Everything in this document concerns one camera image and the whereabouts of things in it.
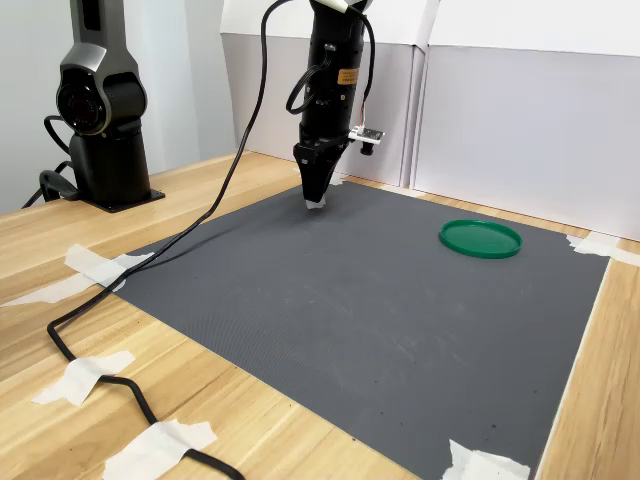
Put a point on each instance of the small white plastic terminal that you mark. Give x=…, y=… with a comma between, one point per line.
x=315, y=205

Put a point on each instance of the round green lid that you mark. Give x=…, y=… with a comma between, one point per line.
x=480, y=239

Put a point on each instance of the white tape on mat corner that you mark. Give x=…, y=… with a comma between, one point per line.
x=482, y=465
x=595, y=245
x=336, y=181
x=82, y=262

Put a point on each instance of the pale grey partition panel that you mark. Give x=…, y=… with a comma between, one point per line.
x=390, y=90
x=530, y=135

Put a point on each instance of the white upper board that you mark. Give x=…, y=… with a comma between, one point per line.
x=395, y=20
x=535, y=25

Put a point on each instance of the dark grey mat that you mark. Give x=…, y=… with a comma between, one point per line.
x=350, y=310

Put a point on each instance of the small white camera box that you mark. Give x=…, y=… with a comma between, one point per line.
x=367, y=134

